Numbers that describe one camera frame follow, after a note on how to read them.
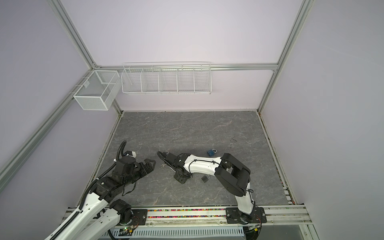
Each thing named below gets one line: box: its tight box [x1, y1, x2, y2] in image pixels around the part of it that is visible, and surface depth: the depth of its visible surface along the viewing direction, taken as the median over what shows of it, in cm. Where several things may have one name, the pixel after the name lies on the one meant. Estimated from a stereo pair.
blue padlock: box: [207, 148, 217, 157], surface depth 98 cm
